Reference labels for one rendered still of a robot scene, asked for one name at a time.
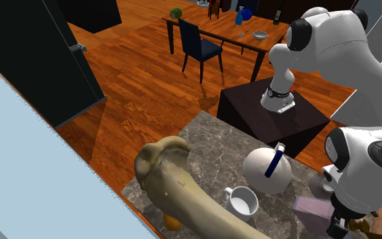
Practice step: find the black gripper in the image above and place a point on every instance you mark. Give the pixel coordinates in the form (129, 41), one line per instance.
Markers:
(336, 230)

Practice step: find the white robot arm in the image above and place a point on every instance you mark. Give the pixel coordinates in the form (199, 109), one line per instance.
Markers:
(342, 56)

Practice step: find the purple box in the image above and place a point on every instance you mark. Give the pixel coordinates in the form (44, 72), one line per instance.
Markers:
(313, 211)

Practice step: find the white mug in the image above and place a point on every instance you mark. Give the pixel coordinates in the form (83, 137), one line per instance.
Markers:
(235, 210)

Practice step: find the dark robot stand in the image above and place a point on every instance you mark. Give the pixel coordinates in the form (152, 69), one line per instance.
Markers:
(253, 112)

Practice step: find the small orange object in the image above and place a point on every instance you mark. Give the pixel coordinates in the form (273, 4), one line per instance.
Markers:
(171, 225)

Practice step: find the olive bone-shaped figure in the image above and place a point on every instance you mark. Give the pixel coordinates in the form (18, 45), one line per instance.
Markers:
(177, 185)

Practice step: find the dark blue chair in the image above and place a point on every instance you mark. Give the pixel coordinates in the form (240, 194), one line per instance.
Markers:
(199, 46)

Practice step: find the wooden dining table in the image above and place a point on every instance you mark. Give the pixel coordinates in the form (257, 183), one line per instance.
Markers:
(223, 26)

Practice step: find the black cabinet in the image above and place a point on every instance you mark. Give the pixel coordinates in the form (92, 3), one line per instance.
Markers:
(91, 13)

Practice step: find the black refrigerator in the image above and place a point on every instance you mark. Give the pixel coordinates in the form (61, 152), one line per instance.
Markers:
(35, 56)

